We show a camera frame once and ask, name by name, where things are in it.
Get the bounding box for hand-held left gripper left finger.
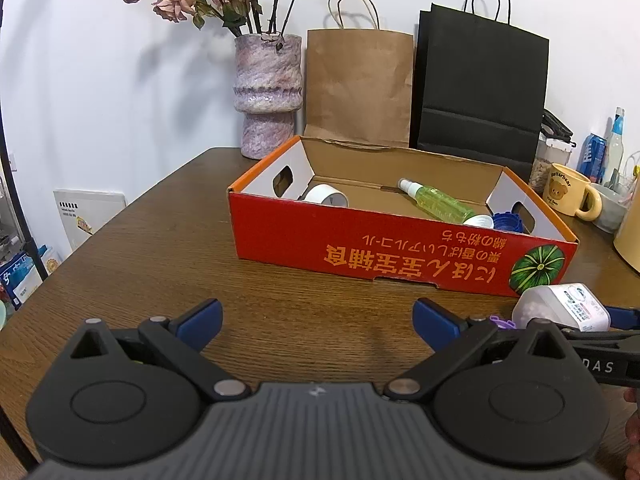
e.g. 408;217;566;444
60;298;251;403

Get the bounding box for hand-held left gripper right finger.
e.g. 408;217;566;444
382;297;571;403

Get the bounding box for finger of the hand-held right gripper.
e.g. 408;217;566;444
606;306;640;332
559;326;640;348

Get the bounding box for white pill container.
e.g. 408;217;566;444
511;283;612;332

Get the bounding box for red cardboard box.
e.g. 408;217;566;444
227;135;580;297

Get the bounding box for green spray bottle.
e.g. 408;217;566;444
398;177;476;223

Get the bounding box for blue notched cap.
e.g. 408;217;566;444
492;210;526;233

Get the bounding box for white round jar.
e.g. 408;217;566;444
298;183;350;209

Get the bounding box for person's right hand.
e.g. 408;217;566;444
622;387;640;461

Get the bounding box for yellow thermos jug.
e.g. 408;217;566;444
613;200;640;276

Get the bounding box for grey ceramic bowl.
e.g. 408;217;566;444
590;182;628;234

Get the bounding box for yellow bear mug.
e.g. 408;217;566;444
542;162;603;222

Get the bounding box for white board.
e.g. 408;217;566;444
53;189;127;253

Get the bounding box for blue drink can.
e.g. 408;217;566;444
577;132;608;184

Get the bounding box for glass bottle with blue label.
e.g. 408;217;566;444
602;106;626;188

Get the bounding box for clear food container black lid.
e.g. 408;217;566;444
529;109;577;196

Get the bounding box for blue tissue packets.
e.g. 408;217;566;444
0;245;61;311

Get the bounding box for black light stand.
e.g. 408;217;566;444
0;0;51;281

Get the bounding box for mottled purple vase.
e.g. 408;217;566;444
234;33;304;160

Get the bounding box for black paper bag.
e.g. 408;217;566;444
409;0;551;181

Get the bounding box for brown paper bag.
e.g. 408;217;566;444
304;0;416;150

